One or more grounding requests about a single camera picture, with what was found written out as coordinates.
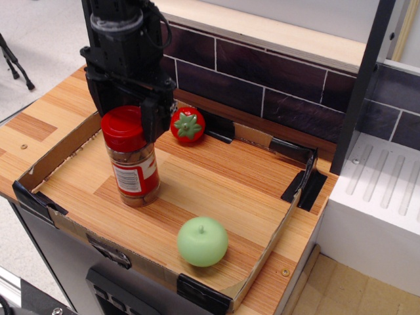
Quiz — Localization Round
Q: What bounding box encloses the white sink drainboard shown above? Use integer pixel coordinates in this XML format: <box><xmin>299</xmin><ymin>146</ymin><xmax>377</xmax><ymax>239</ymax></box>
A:
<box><xmin>317</xmin><ymin>58</ymin><xmax>420</xmax><ymax>298</ymax></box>

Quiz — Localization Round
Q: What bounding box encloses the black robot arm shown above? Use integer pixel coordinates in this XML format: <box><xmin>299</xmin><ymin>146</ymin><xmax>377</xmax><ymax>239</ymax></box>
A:
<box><xmin>80</xmin><ymin>1</ymin><xmax>176</xmax><ymax>143</ymax></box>

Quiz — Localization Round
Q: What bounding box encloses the black shelf post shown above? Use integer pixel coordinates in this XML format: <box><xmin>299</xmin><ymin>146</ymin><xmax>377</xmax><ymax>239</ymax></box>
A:
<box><xmin>330</xmin><ymin>0</ymin><xmax>396</xmax><ymax>175</ymax></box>
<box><xmin>81</xmin><ymin>0</ymin><xmax>95</xmax><ymax>47</ymax></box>

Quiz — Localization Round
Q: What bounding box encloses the red lidded spice bottle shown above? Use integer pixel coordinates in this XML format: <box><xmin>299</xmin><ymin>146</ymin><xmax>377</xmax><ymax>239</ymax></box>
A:
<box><xmin>101</xmin><ymin>106</ymin><xmax>160</xmax><ymax>207</ymax></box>

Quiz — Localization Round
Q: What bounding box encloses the green toy apple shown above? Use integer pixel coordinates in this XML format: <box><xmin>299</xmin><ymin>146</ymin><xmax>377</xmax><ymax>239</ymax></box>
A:
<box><xmin>177</xmin><ymin>217</ymin><xmax>228</xmax><ymax>267</ymax></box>

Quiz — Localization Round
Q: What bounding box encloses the black shelf post right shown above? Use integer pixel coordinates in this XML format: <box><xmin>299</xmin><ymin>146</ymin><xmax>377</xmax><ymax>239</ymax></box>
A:
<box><xmin>330</xmin><ymin>0</ymin><xmax>396</xmax><ymax>175</ymax></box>

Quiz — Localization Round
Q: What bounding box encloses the cardboard fence with black tape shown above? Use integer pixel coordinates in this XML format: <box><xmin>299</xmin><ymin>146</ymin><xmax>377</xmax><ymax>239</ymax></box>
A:
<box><xmin>12</xmin><ymin>80</ymin><xmax>328</xmax><ymax>314</ymax></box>

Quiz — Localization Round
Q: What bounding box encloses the black tripod leg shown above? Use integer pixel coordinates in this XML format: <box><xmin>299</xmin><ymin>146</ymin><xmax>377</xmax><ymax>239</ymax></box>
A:
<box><xmin>0</xmin><ymin>35</ymin><xmax>35</xmax><ymax>91</ymax></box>

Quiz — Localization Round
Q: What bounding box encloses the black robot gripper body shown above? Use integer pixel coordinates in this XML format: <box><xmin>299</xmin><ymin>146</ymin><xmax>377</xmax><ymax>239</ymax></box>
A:
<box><xmin>80</xmin><ymin>22</ymin><xmax>175</xmax><ymax>113</ymax></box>

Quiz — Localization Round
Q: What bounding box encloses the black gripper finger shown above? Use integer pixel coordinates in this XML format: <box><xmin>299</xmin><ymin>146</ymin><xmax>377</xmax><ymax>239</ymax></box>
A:
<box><xmin>87</xmin><ymin>78</ymin><xmax>138</xmax><ymax>117</ymax></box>
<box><xmin>140</xmin><ymin>97</ymin><xmax>171</xmax><ymax>143</ymax></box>

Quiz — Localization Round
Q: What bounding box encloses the red toy tomato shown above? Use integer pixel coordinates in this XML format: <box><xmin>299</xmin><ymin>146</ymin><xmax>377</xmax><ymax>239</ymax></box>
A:
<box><xmin>170</xmin><ymin>107</ymin><xmax>206</xmax><ymax>142</ymax></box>

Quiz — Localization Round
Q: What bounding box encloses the black shelf post left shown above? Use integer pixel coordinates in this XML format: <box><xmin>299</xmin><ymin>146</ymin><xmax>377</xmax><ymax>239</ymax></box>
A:
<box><xmin>81</xmin><ymin>0</ymin><xmax>95</xmax><ymax>47</ymax></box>

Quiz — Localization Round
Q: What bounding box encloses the brass screw front right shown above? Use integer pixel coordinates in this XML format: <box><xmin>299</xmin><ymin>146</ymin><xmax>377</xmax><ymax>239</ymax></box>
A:
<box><xmin>281</xmin><ymin>268</ymin><xmax>290</xmax><ymax>277</ymax></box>

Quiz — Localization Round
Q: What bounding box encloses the light wooden shelf board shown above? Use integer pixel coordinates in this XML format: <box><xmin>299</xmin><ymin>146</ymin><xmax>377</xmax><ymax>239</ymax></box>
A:
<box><xmin>155</xmin><ymin>1</ymin><xmax>366</xmax><ymax>74</ymax></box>

